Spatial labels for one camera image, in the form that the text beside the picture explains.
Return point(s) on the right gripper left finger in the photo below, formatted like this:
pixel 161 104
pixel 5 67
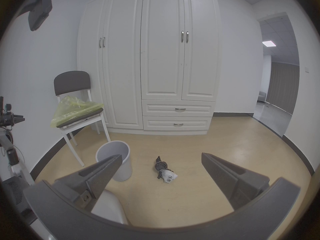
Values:
pixel 100 176

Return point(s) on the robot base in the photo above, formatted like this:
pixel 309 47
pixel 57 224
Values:
pixel 107 206

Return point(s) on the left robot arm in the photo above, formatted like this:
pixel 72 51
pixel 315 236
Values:
pixel 12 156

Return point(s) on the white wardrobe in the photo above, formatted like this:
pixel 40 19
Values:
pixel 162 59

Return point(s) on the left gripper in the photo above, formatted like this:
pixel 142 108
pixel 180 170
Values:
pixel 6 120

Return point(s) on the black plastic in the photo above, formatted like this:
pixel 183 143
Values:
pixel 160 165

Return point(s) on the ceiling lamp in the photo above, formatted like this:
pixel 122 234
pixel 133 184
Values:
pixel 268 43

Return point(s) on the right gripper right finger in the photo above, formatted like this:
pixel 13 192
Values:
pixel 225 179

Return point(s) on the crumpled white printed wrapper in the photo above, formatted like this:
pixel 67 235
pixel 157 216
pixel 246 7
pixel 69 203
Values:
pixel 169 177

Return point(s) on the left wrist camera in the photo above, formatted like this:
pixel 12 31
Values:
pixel 8 108

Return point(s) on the grey white chair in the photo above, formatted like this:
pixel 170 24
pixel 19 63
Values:
pixel 72 82

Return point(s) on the grey curtain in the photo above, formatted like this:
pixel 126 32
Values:
pixel 282 86

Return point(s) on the yellow plastic bag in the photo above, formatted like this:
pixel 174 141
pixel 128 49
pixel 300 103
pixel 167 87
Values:
pixel 75 109

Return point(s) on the white trash bin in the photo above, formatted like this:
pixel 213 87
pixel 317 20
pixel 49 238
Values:
pixel 122 169

